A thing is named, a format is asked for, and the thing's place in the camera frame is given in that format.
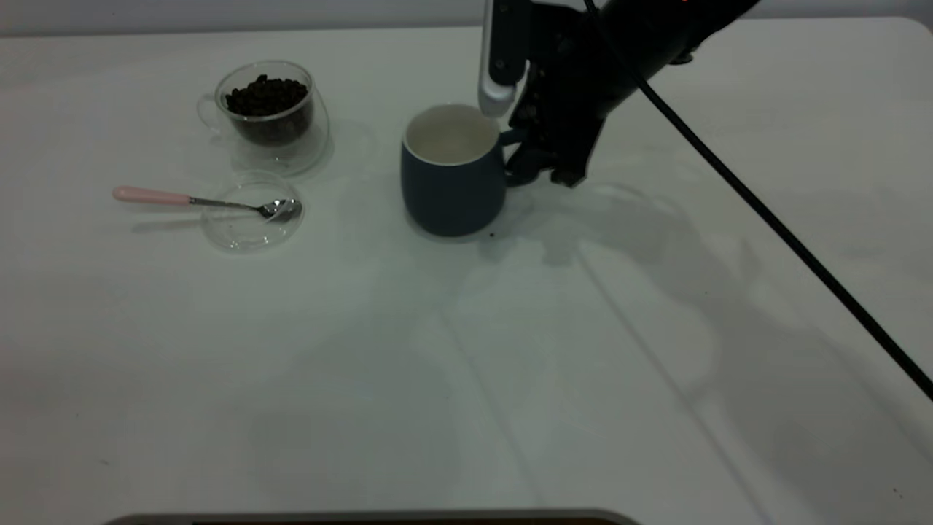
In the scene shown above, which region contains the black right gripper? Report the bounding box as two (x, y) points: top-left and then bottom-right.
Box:
(504, 0), (635, 188)

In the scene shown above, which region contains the clear glass cup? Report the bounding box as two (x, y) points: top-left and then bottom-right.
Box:
(197, 61), (330, 177)

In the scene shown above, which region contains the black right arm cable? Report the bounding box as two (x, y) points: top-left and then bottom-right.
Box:
(582, 0), (933, 402)

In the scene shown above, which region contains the dark grey ceramic mug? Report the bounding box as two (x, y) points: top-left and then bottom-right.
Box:
(400, 104), (527, 238)

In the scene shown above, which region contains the pile of coffee beans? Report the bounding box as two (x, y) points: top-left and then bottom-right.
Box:
(225, 75), (314, 147)

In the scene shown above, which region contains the small clear glass dish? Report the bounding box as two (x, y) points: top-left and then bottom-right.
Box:
(202, 170), (305, 254)

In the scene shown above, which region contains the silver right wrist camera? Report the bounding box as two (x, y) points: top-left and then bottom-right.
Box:
(478, 0), (530, 118)

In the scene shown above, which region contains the pink handled metal spoon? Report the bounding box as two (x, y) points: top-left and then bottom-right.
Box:
(112, 186), (302, 224)

